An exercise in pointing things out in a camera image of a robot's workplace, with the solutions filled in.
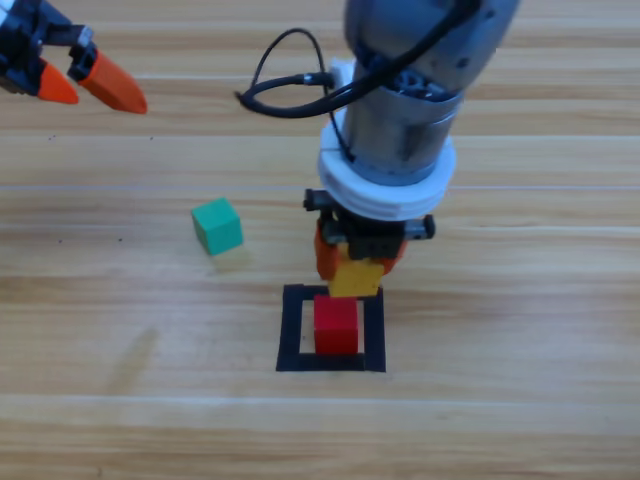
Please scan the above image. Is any black tape square outline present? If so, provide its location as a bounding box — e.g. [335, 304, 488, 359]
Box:
[275, 283, 388, 374]

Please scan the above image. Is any red wooden cube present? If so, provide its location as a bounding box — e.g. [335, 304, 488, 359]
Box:
[313, 294, 360, 357]

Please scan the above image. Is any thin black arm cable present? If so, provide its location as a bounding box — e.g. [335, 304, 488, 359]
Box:
[252, 27, 359, 164]

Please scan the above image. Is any yellow wooden cube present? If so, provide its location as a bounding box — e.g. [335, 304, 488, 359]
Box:
[327, 257, 384, 300]

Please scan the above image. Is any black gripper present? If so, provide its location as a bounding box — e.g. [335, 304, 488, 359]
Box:
[0, 0, 149, 115]
[303, 187, 436, 284]

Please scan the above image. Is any green wooden cube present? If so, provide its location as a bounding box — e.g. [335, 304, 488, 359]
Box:
[191, 197, 245, 257]

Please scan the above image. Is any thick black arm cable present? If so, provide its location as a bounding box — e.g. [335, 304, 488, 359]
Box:
[234, 0, 484, 120]

